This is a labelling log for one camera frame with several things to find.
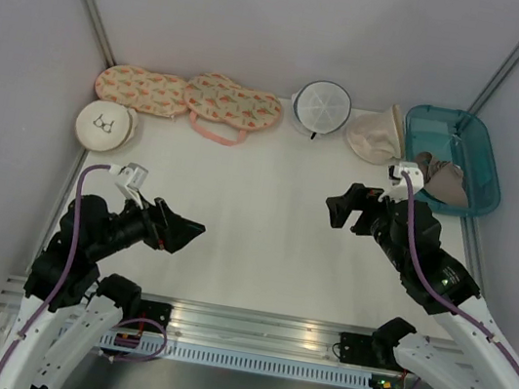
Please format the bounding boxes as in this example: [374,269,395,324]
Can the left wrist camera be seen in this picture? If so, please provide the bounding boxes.
[109,163,148,209]

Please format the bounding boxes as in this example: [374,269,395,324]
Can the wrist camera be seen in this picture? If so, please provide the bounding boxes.
[109,163,148,209]
[381,161,424,202]

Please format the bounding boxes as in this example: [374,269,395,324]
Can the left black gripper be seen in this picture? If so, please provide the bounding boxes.
[88,182,209,275]

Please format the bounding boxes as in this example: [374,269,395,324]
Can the aluminium mounting rail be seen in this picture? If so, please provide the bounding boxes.
[0,269,469,385]

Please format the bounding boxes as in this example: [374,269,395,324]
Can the beige round laundry bag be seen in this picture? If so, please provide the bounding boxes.
[345,104,406,165]

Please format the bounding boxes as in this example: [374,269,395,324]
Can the floral bra bag left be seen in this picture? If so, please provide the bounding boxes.
[94,64,188,118]

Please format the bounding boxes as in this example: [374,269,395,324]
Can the right frame post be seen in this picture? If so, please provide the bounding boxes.
[467,40,519,115]

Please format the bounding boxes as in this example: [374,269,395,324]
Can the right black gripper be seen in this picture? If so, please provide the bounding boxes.
[317,175,421,273]

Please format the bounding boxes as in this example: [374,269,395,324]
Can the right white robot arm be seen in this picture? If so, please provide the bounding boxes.
[326,183,519,389]

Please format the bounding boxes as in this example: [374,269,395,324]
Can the white mesh laundry bag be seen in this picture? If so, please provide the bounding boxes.
[291,80,352,139]

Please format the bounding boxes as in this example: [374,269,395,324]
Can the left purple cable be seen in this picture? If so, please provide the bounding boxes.
[0,149,125,389]

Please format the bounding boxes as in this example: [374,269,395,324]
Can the teal plastic bin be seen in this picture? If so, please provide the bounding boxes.
[405,104,501,217]

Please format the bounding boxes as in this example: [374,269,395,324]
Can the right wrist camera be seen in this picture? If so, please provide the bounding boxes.
[381,161,424,202]

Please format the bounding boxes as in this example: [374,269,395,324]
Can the floral bra bag pink handle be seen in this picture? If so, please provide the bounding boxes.
[183,73,283,146]

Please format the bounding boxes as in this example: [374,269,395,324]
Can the beige bra in bin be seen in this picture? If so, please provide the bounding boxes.
[415,151,468,208]

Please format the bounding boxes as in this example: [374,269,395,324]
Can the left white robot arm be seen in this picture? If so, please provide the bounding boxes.
[0,194,206,389]

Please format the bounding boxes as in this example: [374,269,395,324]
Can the beige glasses-print laundry bag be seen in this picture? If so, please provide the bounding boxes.
[74,100,139,153]

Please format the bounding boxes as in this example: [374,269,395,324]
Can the white slotted cable duct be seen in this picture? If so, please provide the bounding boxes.
[98,331,372,389]

